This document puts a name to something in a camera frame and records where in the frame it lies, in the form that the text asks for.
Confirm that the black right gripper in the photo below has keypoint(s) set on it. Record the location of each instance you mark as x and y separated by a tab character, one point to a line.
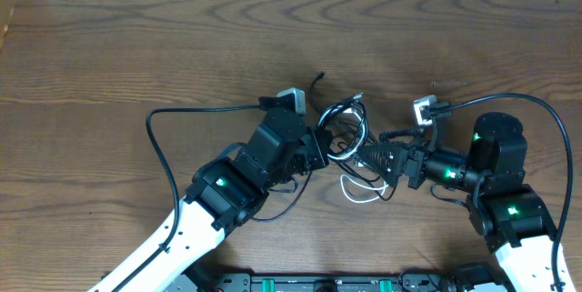
416	151

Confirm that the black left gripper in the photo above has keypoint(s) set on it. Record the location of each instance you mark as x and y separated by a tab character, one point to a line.
317	157

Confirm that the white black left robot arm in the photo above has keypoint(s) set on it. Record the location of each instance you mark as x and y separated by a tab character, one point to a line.
224	194

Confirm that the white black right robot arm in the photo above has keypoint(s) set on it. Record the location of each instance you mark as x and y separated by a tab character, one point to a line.
511	217

